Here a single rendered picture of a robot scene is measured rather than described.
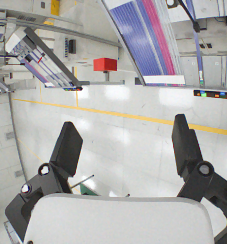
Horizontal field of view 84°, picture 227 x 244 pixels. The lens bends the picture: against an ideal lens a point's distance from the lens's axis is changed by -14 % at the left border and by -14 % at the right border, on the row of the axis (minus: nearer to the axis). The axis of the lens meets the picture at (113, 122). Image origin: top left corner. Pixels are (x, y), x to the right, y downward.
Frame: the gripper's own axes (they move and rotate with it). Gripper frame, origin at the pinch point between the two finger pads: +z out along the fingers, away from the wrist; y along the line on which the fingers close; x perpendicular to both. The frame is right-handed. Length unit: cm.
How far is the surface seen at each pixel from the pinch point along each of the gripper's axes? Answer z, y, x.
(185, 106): 107, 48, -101
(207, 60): 56, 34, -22
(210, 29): 84, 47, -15
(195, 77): 60, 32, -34
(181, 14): 58, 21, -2
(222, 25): 82, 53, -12
